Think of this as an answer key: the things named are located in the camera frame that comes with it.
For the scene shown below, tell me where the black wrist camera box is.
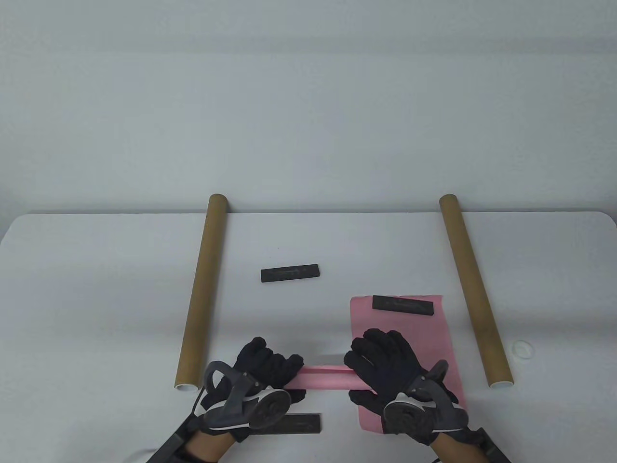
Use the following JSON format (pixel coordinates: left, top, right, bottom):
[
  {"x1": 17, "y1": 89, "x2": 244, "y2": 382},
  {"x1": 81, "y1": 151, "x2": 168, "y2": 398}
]
[
  {"x1": 475, "y1": 427, "x2": 511, "y2": 463},
  {"x1": 152, "y1": 417, "x2": 203, "y2": 463}
]

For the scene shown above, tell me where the gray tracking controller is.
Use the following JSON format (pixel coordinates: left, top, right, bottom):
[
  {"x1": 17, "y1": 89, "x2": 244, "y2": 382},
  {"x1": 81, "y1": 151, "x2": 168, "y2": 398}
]
[
  {"x1": 202, "y1": 361, "x2": 291, "y2": 431},
  {"x1": 383, "y1": 360, "x2": 469, "y2": 435}
]

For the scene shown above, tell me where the person's right forearm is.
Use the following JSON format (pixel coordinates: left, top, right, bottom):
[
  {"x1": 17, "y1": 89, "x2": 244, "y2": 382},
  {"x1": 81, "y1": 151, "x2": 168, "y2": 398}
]
[{"x1": 429, "y1": 434, "x2": 487, "y2": 463}]

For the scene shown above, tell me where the pink paper sheet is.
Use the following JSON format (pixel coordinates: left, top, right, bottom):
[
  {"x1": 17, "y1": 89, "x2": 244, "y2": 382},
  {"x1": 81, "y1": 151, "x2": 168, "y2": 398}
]
[
  {"x1": 349, "y1": 295, "x2": 473, "y2": 433},
  {"x1": 284, "y1": 365, "x2": 374, "y2": 391}
]

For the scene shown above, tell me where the black bar paperweight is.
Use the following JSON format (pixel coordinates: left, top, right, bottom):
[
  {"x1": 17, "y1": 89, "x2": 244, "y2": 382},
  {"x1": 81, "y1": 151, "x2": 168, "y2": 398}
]
[
  {"x1": 372, "y1": 295, "x2": 434, "y2": 317},
  {"x1": 248, "y1": 413, "x2": 322, "y2": 435},
  {"x1": 261, "y1": 264, "x2": 321, "y2": 283}
]

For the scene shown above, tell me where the person's left forearm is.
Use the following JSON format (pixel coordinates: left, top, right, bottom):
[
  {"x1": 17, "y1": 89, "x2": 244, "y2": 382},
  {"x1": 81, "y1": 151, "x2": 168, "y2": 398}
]
[{"x1": 183, "y1": 427, "x2": 237, "y2": 463}]

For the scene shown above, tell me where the person's right hand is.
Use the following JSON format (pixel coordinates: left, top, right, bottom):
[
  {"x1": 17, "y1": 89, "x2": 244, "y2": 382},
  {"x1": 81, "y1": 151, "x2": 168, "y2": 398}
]
[{"x1": 344, "y1": 329, "x2": 472, "y2": 446}]

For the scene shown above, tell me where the brown cardboard mailing tube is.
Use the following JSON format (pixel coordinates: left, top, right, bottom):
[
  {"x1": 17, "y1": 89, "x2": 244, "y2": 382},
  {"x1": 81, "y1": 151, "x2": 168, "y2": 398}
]
[
  {"x1": 174, "y1": 194, "x2": 228, "y2": 391},
  {"x1": 439, "y1": 194, "x2": 515, "y2": 389}
]

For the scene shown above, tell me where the person's left hand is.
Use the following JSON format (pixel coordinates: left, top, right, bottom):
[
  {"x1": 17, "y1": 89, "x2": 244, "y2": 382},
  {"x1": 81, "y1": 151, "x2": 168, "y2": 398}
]
[{"x1": 201, "y1": 337, "x2": 307, "y2": 442}]

